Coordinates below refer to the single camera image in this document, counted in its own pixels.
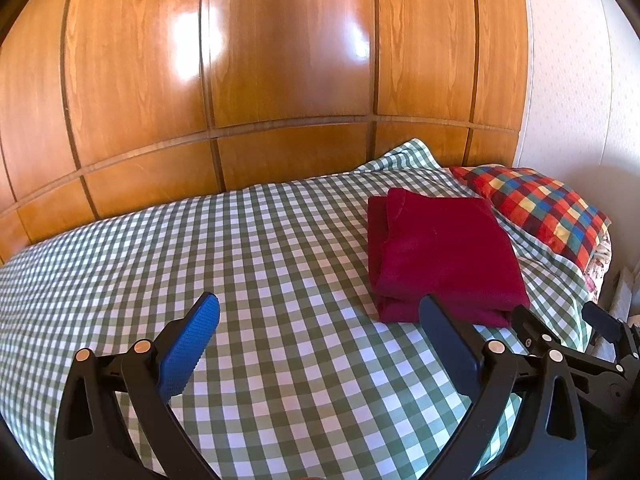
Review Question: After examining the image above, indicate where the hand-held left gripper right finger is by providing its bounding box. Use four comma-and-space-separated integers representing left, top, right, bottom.
419, 294, 588, 480

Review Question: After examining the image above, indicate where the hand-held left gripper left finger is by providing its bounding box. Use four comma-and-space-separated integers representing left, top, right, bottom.
54, 291, 222, 480

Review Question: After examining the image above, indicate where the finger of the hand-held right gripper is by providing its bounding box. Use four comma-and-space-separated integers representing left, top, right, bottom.
582, 301, 639, 357
511, 304, 557, 357

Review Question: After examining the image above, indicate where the dark red sweater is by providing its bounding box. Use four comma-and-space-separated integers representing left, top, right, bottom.
367, 187, 531, 328

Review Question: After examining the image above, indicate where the floral bed cover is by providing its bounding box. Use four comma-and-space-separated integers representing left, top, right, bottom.
584, 236, 614, 302

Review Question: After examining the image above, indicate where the green checked bed sheet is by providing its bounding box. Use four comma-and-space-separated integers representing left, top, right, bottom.
0, 139, 595, 480

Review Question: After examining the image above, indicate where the multicoloured checked pillow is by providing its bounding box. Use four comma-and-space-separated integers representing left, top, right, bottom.
449, 165, 614, 272

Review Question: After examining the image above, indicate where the wooden wardrobe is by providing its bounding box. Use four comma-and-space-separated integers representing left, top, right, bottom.
0, 0, 532, 267

